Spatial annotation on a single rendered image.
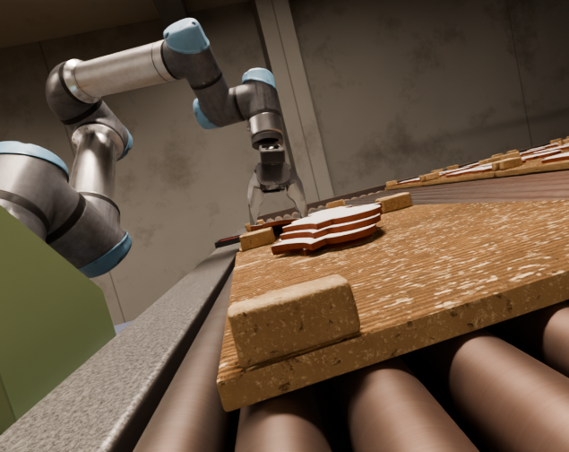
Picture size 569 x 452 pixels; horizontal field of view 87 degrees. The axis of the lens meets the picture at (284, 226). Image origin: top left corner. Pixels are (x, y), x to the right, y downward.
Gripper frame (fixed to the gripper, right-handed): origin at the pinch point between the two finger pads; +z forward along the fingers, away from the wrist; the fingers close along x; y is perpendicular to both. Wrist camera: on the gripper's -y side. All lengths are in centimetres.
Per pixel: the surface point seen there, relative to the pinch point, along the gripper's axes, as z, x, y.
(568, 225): 7.8, -17.8, -42.2
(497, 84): -149, -281, 229
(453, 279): 9.8, -6.0, -45.5
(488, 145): -85, -265, 241
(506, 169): -8, -66, 13
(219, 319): 11.5, 9.2, -35.7
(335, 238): 5.7, -3.5, -29.8
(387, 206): 0.4, -19.3, -9.9
